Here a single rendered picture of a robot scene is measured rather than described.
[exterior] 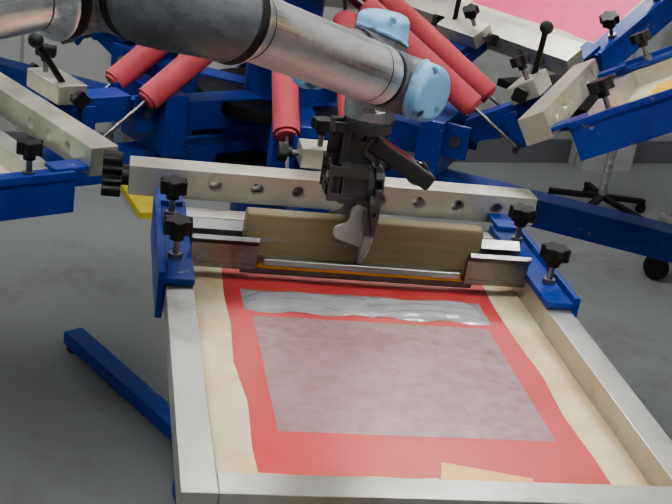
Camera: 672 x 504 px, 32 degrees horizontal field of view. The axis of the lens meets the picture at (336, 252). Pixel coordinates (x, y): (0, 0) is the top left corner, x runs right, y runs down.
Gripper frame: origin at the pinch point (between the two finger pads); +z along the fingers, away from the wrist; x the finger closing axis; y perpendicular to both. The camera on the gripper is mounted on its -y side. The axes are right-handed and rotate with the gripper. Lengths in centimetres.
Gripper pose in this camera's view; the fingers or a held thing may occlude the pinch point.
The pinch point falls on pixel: (361, 249)
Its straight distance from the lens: 176.6
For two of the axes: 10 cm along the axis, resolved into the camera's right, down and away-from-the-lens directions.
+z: -1.4, 9.2, 3.7
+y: -9.8, -0.7, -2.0
